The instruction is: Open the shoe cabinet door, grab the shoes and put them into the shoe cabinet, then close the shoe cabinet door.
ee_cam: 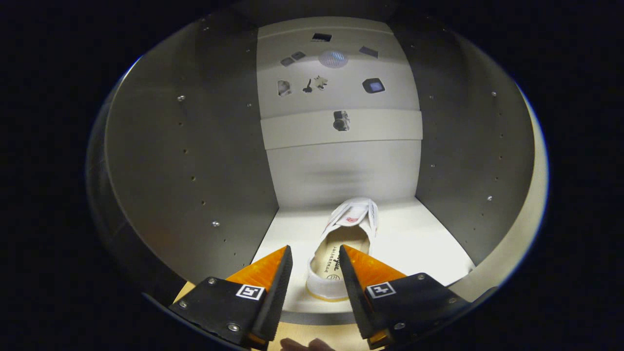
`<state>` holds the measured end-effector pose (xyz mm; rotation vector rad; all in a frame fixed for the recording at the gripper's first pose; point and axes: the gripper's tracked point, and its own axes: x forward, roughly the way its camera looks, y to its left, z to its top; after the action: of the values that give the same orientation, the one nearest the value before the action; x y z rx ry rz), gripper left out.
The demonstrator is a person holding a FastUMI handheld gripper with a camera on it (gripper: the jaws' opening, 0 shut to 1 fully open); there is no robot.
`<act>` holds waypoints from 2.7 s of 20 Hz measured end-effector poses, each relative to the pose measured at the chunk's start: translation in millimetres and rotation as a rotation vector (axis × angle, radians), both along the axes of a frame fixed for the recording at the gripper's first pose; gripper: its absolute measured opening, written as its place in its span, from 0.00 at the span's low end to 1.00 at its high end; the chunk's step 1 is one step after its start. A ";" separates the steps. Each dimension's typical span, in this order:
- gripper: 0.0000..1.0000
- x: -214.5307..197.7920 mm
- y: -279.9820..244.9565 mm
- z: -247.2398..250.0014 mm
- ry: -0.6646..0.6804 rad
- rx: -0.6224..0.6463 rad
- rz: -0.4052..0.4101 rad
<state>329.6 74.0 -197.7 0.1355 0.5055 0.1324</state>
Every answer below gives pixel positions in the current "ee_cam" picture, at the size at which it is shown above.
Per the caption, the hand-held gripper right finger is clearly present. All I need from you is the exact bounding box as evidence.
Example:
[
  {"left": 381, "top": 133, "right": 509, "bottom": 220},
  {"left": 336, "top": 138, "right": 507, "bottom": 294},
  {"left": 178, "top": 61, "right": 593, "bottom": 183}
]
[{"left": 339, "top": 244, "right": 472, "bottom": 351}]

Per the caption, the dark grey shoe cabinet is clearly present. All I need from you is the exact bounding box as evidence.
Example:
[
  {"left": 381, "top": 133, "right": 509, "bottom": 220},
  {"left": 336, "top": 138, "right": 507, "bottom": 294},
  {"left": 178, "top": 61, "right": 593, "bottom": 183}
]
[{"left": 87, "top": 10, "right": 549, "bottom": 327}]

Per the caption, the white canvas shoe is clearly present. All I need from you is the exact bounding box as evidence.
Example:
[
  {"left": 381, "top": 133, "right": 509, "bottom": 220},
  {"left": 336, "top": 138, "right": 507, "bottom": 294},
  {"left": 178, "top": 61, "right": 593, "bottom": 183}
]
[{"left": 306, "top": 197, "right": 379, "bottom": 302}]

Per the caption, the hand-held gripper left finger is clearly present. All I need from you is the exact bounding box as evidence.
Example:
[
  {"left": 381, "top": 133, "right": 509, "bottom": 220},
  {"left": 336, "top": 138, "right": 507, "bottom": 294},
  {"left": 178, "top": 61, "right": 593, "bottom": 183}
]
[{"left": 168, "top": 245, "right": 294, "bottom": 351}]

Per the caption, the beige shoe cabinet door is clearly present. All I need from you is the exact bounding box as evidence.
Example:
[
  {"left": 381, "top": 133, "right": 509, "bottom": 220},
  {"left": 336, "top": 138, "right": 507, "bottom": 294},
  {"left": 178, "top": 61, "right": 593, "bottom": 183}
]
[{"left": 448, "top": 83, "right": 550, "bottom": 303}]

